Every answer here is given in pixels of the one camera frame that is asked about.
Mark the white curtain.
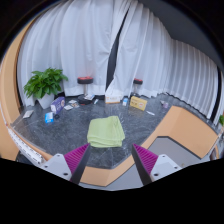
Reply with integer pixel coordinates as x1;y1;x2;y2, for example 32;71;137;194
16;0;131;108
104;3;224;118

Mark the white booklet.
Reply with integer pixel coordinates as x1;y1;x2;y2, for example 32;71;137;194
83;93;96;101

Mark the white and orange box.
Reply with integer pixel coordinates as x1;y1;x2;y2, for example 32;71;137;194
104;94;122;105

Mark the light green towel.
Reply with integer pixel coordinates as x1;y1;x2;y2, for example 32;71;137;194
86;115;126;149

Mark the green plant in white pot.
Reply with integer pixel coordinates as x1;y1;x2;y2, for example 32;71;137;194
23;67;69;110

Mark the white plastic packet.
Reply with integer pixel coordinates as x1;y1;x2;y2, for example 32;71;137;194
22;109;35;120

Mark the yellow box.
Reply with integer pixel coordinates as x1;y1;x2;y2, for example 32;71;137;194
129;95;148;112

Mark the purple cardboard box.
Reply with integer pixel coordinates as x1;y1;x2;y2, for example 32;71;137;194
50;96;66;115

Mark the bar stool with red-black seat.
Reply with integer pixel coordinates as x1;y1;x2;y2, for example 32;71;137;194
77;76;96;105
132;78;144;98

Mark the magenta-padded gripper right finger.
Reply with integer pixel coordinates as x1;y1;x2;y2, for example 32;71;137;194
131;143;183;187

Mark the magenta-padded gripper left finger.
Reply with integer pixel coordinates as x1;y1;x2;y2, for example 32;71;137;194
41;143;92;185

